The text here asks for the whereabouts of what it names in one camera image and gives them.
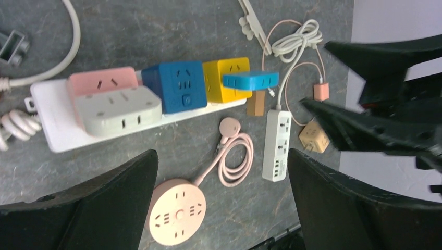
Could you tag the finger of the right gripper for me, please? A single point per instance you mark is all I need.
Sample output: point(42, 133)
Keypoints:
point(356, 132)
point(384, 66)

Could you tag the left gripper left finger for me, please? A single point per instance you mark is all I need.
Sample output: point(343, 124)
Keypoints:
point(106, 212)

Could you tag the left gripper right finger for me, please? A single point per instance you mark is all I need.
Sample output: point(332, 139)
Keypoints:
point(337, 211)

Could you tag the beige dragon print plug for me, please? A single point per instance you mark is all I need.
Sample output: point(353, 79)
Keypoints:
point(314, 138)

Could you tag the light blue adapter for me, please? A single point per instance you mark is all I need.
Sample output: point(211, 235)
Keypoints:
point(251, 80)

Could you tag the long white power strip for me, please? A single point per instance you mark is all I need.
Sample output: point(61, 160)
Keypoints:
point(50, 100)

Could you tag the round pink socket base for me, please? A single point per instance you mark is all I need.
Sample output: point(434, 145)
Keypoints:
point(176, 211)

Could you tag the pink white plug adapter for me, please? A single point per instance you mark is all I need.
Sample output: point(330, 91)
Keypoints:
point(112, 101)

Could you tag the white plug under orange strip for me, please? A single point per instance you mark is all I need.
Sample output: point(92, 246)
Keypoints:
point(20, 125)

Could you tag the pink square charger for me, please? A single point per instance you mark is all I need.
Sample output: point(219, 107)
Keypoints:
point(321, 91)

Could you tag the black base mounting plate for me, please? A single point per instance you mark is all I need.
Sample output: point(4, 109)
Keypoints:
point(290, 238)

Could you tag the small white power strip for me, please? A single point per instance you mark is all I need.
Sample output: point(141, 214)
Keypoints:
point(276, 146)

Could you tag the small brown block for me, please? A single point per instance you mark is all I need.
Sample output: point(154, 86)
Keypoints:
point(256, 104)

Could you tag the blue cube adapter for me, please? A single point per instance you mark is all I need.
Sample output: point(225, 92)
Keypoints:
point(180, 85)

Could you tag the yellow cube adapter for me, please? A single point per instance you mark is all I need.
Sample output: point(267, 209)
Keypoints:
point(213, 76)

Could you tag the gray black flat tool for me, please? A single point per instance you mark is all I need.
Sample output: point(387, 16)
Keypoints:
point(13, 47)

